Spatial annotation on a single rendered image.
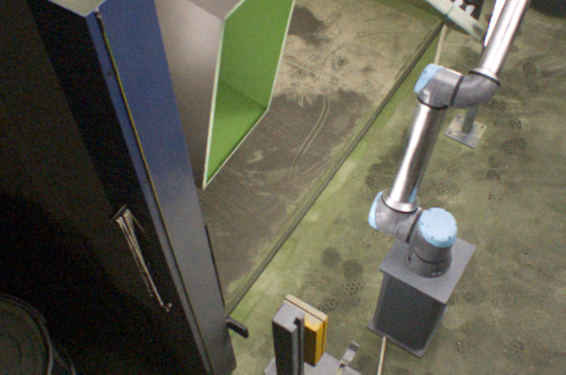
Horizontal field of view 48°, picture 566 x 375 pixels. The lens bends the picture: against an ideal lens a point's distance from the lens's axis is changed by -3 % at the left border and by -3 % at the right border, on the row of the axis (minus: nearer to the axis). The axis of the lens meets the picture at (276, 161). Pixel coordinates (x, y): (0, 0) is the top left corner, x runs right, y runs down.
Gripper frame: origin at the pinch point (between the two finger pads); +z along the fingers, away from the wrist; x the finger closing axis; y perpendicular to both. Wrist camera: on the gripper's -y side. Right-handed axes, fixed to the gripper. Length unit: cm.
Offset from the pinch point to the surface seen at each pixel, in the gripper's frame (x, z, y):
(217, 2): 69, 47, -26
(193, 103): 63, 83, 16
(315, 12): 63, 3, 215
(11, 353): 59, 190, -30
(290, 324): -3, 100, -98
